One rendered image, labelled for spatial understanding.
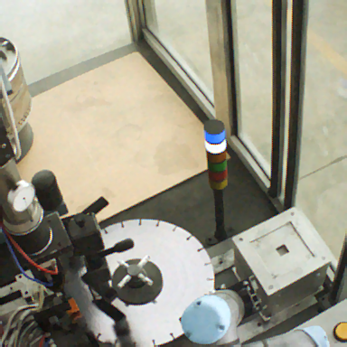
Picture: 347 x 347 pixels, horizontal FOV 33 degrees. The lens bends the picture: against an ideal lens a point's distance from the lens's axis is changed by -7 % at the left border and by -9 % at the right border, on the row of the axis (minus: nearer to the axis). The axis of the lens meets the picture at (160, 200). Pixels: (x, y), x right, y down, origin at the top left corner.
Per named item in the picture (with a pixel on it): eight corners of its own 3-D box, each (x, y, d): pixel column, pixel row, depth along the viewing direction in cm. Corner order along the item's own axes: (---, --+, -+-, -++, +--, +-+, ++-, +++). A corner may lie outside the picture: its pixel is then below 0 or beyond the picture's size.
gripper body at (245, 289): (268, 306, 118) (257, 315, 106) (229, 325, 120) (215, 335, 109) (253, 273, 119) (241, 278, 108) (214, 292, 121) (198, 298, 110)
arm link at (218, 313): (183, 353, 95) (172, 304, 96) (202, 342, 105) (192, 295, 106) (231, 344, 92) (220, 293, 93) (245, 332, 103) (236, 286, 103)
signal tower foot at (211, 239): (231, 223, 166) (231, 218, 164) (238, 233, 164) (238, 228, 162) (202, 238, 165) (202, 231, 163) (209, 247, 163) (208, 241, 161)
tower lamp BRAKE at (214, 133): (219, 126, 136) (218, 117, 134) (229, 139, 133) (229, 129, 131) (201, 133, 135) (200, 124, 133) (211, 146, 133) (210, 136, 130)
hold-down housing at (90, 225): (110, 262, 125) (91, 202, 109) (116, 281, 122) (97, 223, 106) (84, 269, 124) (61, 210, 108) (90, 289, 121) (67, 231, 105)
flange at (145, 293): (150, 310, 131) (148, 304, 129) (103, 294, 134) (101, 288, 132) (171, 268, 137) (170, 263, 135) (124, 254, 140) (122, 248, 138)
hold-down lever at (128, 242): (123, 225, 115) (121, 216, 113) (137, 251, 111) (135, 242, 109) (84, 243, 113) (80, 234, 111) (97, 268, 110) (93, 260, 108)
